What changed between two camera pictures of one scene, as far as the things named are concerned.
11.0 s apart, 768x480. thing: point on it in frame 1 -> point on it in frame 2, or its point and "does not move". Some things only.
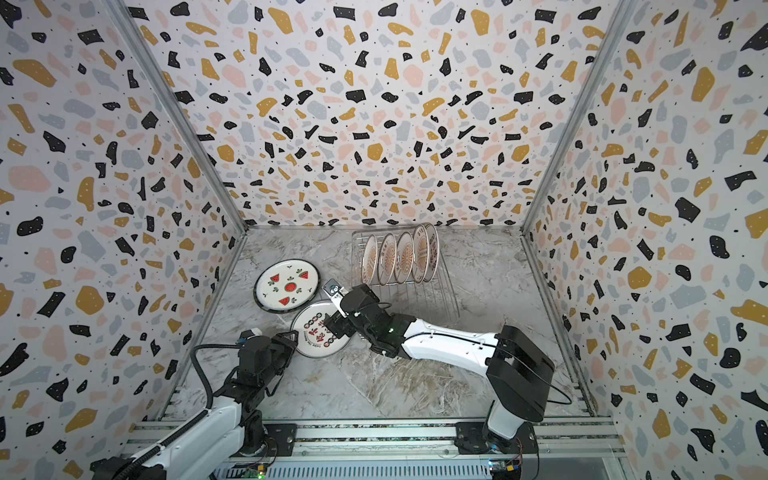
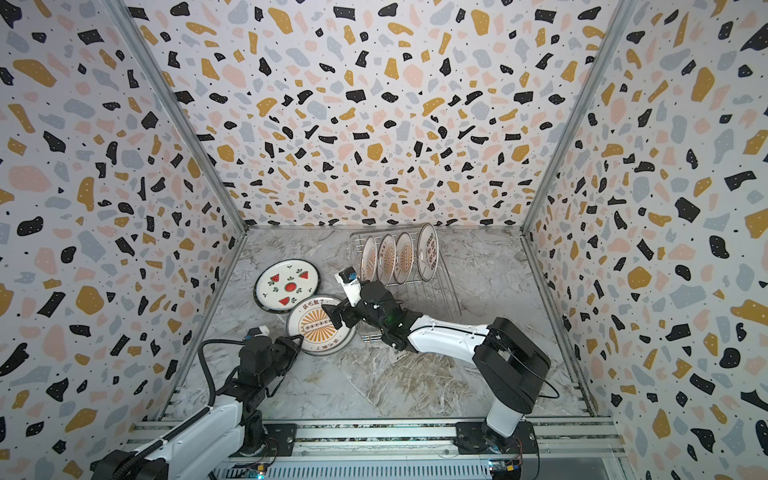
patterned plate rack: x=434 y=251 does not move
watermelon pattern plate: x=287 y=285 does not move
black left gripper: x=284 y=346 does not move
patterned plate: x=421 y=254 -> x=321 y=335
